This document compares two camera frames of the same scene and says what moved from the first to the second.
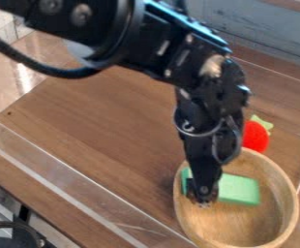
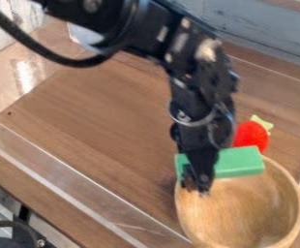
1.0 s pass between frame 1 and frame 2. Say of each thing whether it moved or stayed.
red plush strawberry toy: stayed
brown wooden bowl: stayed
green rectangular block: moved
